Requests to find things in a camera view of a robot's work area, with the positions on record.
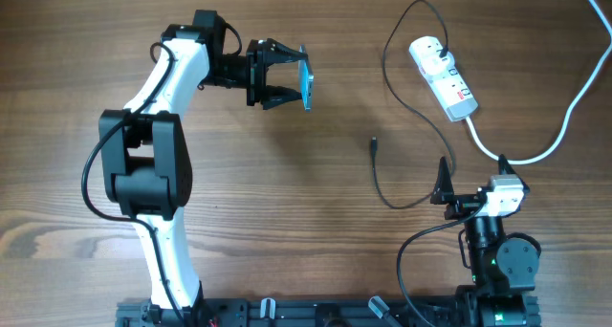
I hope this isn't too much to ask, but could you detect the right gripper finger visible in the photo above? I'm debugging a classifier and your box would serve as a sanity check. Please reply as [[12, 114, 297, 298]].
[[497, 154, 530, 193], [430, 157, 454, 205]]

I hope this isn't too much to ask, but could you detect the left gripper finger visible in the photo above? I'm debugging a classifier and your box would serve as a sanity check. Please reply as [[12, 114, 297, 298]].
[[261, 85, 302, 110], [265, 38, 307, 69]]

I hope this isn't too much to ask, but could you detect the Galaxy S25 smartphone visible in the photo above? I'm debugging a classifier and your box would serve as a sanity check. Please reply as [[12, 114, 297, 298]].
[[298, 44, 315, 112]]

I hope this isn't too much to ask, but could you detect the black USB-C charger cable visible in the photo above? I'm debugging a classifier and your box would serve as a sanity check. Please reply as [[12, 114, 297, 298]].
[[369, 0, 458, 210]]

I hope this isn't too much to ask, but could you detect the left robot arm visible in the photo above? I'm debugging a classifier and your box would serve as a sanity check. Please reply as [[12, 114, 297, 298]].
[[92, 10, 314, 326]]

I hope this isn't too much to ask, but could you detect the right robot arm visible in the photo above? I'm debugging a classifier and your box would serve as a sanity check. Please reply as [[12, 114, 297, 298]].
[[430, 156, 541, 326]]

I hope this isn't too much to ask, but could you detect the white USB charger plug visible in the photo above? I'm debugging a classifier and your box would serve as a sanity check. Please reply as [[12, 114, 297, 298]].
[[420, 53, 454, 79]]

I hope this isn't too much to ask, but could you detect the white power strip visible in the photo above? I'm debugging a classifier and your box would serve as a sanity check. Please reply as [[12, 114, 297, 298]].
[[408, 36, 478, 122]]

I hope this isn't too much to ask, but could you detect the black right camera cable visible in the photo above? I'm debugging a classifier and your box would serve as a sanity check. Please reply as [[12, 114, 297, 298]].
[[396, 202, 487, 327]]

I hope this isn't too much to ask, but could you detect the black camera cable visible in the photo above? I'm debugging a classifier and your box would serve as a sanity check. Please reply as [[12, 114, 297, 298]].
[[396, 202, 487, 327], [80, 41, 186, 326]]

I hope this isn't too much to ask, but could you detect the white power strip cord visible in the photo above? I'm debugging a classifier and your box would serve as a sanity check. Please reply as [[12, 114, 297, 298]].
[[464, 0, 612, 166]]

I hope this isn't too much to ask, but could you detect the black left camera cable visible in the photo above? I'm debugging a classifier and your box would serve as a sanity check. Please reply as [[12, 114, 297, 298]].
[[80, 41, 186, 326]]

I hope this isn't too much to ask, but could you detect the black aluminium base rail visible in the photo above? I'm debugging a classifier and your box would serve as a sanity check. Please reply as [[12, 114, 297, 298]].
[[114, 295, 542, 327]]

